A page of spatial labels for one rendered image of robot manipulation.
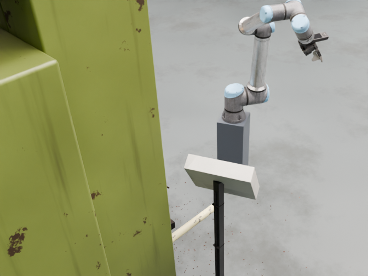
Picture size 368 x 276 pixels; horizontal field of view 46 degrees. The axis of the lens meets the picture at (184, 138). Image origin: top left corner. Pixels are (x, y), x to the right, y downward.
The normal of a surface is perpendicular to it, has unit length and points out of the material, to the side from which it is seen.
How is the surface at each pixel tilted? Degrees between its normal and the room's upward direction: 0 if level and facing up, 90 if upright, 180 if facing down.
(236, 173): 30
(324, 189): 0
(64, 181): 90
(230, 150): 90
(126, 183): 90
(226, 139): 90
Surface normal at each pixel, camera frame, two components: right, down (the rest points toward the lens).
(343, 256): -0.06, -0.81
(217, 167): -0.23, -0.42
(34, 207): 0.68, 0.40
